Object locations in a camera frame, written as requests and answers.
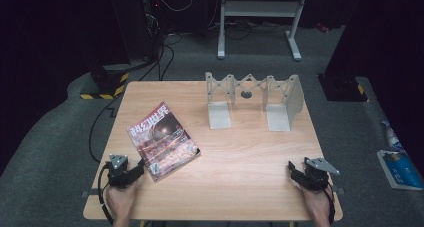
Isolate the person's left hand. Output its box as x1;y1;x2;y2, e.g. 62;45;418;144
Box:
105;180;141;227

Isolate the black floor cable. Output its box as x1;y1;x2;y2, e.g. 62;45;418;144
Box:
88;33;184;164

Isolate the small red object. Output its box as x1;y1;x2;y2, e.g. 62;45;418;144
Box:
315;22;332;34

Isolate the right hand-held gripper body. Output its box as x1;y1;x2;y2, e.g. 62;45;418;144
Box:
297;156;341;192

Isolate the blue white box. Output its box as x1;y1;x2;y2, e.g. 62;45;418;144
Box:
376;149;424;192

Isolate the black column with striped base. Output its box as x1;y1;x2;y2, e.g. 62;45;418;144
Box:
65;0;158;101

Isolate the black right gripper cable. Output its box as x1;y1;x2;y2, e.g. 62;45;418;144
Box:
322;183;336;225

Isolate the black column base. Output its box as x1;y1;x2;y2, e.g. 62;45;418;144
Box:
317;73;370;103

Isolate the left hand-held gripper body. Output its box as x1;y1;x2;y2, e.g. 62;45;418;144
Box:
105;153;140;190

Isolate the red science fiction magazine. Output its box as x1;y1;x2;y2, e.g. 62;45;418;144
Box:
126;101;202;183

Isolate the grey expandable bookend rack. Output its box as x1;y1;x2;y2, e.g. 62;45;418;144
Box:
204;71;305;133

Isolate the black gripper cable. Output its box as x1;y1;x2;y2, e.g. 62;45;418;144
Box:
322;183;336;225
97;162;115;225

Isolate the person's right hand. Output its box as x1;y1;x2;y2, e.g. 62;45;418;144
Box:
299;183;334;227

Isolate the white hanging cable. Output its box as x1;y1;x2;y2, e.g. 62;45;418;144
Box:
149;0;200;13

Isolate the white and blue packet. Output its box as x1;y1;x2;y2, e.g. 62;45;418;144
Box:
380;119;406;152

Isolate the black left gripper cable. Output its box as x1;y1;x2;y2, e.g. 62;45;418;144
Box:
97;162;115;225

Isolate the white metal stand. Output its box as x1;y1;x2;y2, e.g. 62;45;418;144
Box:
216;0;310;62

